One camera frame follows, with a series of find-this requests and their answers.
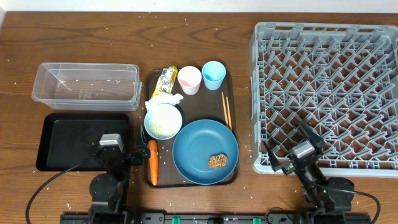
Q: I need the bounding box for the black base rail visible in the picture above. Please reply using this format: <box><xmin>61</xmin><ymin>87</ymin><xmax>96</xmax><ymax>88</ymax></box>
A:
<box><xmin>60</xmin><ymin>212</ymin><xmax>372</xmax><ymax>224</ymax></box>

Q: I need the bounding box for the light blue rice bowl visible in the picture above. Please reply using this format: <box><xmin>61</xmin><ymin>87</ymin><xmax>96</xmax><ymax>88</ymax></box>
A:
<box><xmin>144</xmin><ymin>104</ymin><xmax>182</xmax><ymax>140</ymax></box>

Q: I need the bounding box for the pink white cup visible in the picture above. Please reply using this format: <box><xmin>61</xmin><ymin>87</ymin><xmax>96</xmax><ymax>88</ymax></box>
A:
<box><xmin>177</xmin><ymin>66</ymin><xmax>202</xmax><ymax>95</ymax></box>

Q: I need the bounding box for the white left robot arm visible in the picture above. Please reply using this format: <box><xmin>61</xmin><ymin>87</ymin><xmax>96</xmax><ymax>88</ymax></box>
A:
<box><xmin>88</xmin><ymin>127</ymin><xmax>150</xmax><ymax>224</ymax></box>

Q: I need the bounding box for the clear plastic bin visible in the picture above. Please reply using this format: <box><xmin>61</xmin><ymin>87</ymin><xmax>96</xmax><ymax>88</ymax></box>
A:
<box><xmin>32</xmin><ymin>62</ymin><xmax>142</xmax><ymax>111</ymax></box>

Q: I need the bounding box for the black waste tray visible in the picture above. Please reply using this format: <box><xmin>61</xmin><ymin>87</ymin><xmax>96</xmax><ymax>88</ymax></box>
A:
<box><xmin>35</xmin><ymin>113</ymin><xmax>131</xmax><ymax>171</ymax></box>

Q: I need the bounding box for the colourful snack wrapper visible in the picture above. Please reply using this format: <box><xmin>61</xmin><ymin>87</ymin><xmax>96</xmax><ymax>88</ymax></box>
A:
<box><xmin>152</xmin><ymin>65</ymin><xmax>178</xmax><ymax>98</ymax></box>

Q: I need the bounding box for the blue plate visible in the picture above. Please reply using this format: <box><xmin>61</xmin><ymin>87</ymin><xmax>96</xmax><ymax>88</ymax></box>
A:
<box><xmin>172</xmin><ymin>119</ymin><xmax>239</xmax><ymax>185</ymax></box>

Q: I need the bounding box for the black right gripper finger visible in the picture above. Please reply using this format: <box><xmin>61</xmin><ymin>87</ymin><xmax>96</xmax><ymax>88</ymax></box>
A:
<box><xmin>299</xmin><ymin>123</ymin><xmax>324</xmax><ymax>149</ymax></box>
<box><xmin>263</xmin><ymin>141</ymin><xmax>280</xmax><ymax>172</ymax></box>

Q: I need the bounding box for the grey dishwasher rack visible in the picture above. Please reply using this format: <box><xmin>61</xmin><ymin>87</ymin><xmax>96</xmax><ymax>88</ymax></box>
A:
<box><xmin>249</xmin><ymin>22</ymin><xmax>397</xmax><ymax>178</ymax></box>

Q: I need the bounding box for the orange carrot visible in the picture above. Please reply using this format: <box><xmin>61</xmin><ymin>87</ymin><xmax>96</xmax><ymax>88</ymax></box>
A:
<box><xmin>148</xmin><ymin>140</ymin><xmax>159</xmax><ymax>186</ymax></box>

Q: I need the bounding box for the brown walnut cookie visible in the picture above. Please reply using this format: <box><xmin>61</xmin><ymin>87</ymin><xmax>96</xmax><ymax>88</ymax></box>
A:
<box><xmin>208</xmin><ymin>153</ymin><xmax>228</xmax><ymax>169</ymax></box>

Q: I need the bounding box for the light blue cup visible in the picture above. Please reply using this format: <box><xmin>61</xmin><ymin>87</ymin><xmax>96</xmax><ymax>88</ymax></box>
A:
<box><xmin>201</xmin><ymin>61</ymin><xmax>226</xmax><ymax>90</ymax></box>

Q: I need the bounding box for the white tissue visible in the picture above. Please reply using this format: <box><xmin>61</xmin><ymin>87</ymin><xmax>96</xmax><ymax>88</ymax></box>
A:
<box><xmin>145</xmin><ymin>92</ymin><xmax>183</xmax><ymax>111</ymax></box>

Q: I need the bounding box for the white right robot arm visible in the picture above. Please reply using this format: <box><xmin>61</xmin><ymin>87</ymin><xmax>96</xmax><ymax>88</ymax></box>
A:
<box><xmin>264</xmin><ymin>123</ymin><xmax>354</xmax><ymax>223</ymax></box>

